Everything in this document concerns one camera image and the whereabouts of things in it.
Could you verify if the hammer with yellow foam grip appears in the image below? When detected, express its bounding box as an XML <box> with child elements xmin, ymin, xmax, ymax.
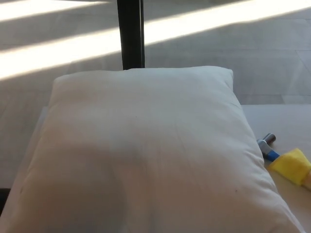
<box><xmin>258</xmin><ymin>133</ymin><xmax>311</xmax><ymax>191</ymax></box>

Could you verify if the black vertical post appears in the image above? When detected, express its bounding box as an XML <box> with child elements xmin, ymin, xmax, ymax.
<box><xmin>116</xmin><ymin>0</ymin><xmax>146</xmax><ymax>71</ymax></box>

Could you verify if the white square pillow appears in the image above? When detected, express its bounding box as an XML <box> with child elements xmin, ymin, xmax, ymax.
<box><xmin>0</xmin><ymin>67</ymin><xmax>306</xmax><ymax>233</ymax></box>

